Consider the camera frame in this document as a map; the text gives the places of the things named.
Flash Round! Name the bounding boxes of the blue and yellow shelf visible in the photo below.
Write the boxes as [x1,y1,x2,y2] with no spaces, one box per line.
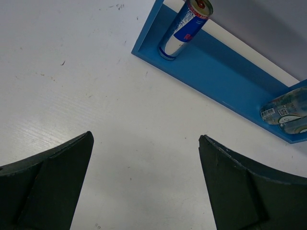
[132,0,307,144]

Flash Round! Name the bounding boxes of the silver blue can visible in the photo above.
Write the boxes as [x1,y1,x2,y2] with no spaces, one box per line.
[158,0,213,60]

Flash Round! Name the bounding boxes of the clear soda water bottle left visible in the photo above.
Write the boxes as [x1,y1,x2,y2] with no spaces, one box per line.
[260,86,307,125]

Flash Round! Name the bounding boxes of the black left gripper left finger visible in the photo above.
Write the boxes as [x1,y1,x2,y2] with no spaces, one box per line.
[0,131,94,230]

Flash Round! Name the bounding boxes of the clear soda water bottle right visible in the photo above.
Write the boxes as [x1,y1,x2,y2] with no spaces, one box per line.
[279,117,307,135]

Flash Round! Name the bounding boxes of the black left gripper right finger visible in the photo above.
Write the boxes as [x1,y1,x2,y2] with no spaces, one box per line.
[199,135,307,230]

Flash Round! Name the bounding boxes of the clear soda water bottle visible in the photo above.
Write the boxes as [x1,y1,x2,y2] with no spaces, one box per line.
[279,117,307,135]
[260,86,307,125]

